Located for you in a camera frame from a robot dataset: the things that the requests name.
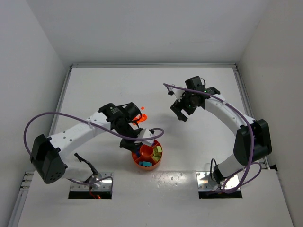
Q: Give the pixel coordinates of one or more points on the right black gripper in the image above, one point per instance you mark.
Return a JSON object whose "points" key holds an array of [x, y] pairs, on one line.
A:
{"points": [[181, 108]]}

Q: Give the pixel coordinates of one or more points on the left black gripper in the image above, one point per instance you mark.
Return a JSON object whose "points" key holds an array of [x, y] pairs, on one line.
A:
{"points": [[129, 143]]}

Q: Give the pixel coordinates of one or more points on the orange round divided container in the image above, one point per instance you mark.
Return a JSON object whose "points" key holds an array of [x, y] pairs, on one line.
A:
{"points": [[146, 153]]}

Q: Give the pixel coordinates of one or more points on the small teal lego brick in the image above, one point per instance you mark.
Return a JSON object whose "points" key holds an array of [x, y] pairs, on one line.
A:
{"points": [[148, 163]]}

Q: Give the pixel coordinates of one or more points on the yellow-green lego brick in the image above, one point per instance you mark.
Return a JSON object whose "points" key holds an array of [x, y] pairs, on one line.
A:
{"points": [[157, 156], [157, 150]]}

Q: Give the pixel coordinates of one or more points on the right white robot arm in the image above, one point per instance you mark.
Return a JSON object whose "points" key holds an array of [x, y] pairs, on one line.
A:
{"points": [[252, 137]]}

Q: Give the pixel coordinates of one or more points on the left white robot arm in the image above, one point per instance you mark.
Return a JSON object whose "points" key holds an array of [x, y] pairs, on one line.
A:
{"points": [[49, 153]]}

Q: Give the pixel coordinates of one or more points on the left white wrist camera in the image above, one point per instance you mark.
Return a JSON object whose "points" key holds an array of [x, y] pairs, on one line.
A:
{"points": [[146, 137]]}

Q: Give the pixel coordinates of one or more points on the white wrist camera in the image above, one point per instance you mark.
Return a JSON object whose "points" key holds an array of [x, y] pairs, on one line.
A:
{"points": [[178, 93], [146, 137]]}

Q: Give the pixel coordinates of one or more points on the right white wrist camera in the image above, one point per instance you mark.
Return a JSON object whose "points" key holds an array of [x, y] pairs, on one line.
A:
{"points": [[178, 93]]}

